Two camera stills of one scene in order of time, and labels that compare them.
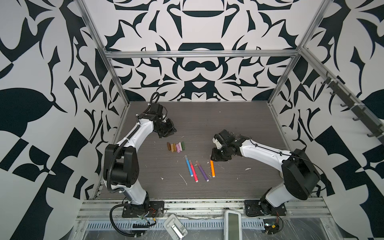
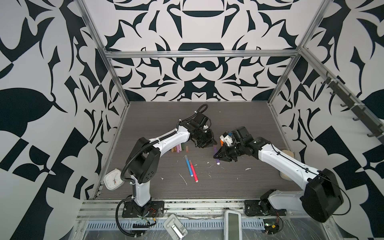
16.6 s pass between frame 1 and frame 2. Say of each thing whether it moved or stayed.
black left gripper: moved
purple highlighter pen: moved
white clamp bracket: stayed
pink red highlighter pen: stayed
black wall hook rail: stayed
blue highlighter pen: stayed
